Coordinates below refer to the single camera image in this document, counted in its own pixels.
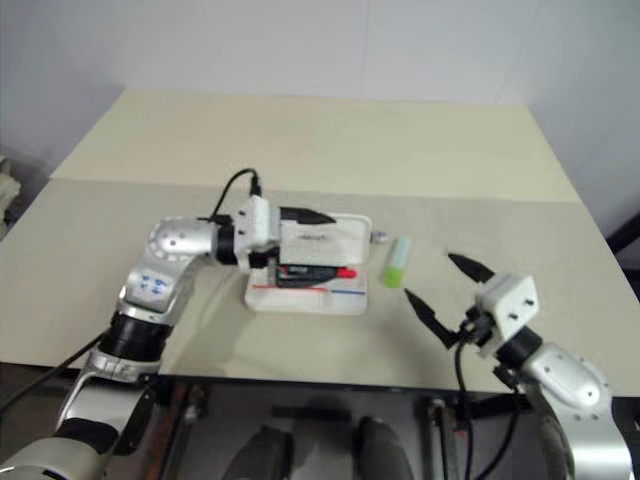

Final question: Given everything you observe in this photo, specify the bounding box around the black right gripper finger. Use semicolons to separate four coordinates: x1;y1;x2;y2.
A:
447;253;496;287
403;288;459;349

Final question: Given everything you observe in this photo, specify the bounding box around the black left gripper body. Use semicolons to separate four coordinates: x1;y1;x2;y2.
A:
248;244;281;275

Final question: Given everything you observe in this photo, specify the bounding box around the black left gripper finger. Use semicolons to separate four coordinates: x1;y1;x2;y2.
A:
278;205;337;227
269;263;322;289

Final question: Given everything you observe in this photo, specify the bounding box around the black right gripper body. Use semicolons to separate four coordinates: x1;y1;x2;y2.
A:
446;304;497;351

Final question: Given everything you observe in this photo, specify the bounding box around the white plastic pencil case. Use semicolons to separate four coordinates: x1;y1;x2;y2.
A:
243;212;372;317

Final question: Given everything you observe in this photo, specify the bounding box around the black marker with red cap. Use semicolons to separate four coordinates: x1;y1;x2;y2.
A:
277;265;359;282

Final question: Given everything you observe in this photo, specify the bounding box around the rusty metal table leg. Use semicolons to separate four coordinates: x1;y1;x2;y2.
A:
149;384;206;480
429;397;471;480

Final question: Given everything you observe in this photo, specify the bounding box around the grey crumpled cloth object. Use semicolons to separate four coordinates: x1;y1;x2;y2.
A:
0;154;24;236

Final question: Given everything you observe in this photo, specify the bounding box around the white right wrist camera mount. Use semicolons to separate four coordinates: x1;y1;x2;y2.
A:
474;273;540;360

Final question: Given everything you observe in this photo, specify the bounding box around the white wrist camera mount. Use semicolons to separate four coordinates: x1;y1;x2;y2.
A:
233;195;282;274
474;273;540;360

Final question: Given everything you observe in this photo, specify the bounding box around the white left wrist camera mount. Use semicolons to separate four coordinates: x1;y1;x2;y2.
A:
233;195;282;274

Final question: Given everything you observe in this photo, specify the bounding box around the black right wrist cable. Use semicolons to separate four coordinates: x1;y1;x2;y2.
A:
452;319;526;480

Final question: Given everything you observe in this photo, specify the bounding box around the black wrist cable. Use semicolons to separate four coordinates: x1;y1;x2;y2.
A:
452;319;526;480
197;169;264;226

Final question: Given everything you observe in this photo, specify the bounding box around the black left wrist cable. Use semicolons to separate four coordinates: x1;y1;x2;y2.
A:
197;169;264;226

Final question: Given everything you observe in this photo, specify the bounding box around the black left shoulder cable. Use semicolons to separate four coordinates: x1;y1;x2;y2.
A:
0;332;109;406

